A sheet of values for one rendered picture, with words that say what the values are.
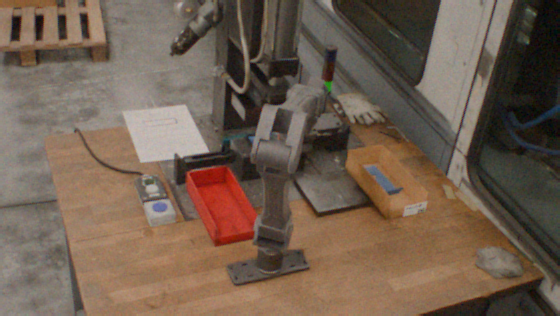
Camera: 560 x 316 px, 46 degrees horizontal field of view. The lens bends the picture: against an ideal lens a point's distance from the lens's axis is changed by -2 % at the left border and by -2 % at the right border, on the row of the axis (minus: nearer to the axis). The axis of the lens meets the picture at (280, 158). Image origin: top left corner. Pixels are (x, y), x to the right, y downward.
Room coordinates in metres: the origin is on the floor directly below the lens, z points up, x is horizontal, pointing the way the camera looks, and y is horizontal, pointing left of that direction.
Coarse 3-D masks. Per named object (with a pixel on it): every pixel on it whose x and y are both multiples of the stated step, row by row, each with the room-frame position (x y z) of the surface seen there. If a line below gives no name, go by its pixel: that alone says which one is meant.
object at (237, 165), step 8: (232, 144) 1.60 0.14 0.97; (304, 152) 1.61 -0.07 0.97; (240, 160) 1.54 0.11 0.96; (248, 160) 1.53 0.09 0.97; (304, 160) 1.61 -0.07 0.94; (240, 168) 1.53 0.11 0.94; (248, 168) 1.53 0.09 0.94; (240, 176) 1.53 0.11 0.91; (248, 176) 1.53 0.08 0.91; (256, 176) 1.55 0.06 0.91
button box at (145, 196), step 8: (80, 136) 1.65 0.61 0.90; (96, 160) 1.54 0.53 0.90; (112, 168) 1.51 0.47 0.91; (144, 176) 1.46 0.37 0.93; (152, 176) 1.46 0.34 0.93; (136, 184) 1.42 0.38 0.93; (144, 184) 1.42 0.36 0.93; (160, 184) 1.43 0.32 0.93; (144, 192) 1.39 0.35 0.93; (152, 192) 1.39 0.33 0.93; (160, 192) 1.40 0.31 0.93; (144, 200) 1.36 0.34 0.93; (152, 200) 1.36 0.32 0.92
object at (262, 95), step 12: (240, 60) 1.74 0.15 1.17; (252, 72) 1.66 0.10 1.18; (264, 84) 1.60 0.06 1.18; (276, 84) 1.60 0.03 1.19; (288, 84) 1.61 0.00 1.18; (240, 96) 1.59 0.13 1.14; (252, 96) 1.60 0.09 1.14; (264, 96) 1.57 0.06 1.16; (276, 96) 1.55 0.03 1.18; (240, 108) 1.55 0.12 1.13; (252, 108) 1.53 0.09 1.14
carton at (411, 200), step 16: (352, 160) 1.62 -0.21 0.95; (368, 160) 1.68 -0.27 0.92; (384, 160) 1.67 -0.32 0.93; (352, 176) 1.61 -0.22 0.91; (368, 176) 1.54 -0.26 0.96; (400, 176) 1.59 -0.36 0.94; (368, 192) 1.52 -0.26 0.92; (384, 192) 1.46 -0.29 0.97; (400, 192) 1.56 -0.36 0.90; (416, 192) 1.52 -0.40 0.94; (384, 208) 1.45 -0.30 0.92; (400, 208) 1.45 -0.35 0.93; (416, 208) 1.47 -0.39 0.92
